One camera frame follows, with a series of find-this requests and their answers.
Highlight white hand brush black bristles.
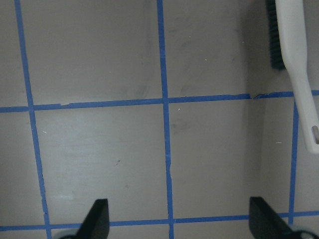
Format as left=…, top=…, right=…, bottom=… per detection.
left=265, top=0, right=319, bottom=154

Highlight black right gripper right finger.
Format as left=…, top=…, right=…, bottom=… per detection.
left=249, top=197, right=297, bottom=239

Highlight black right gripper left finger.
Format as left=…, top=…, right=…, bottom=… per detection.
left=76, top=199, right=110, bottom=239

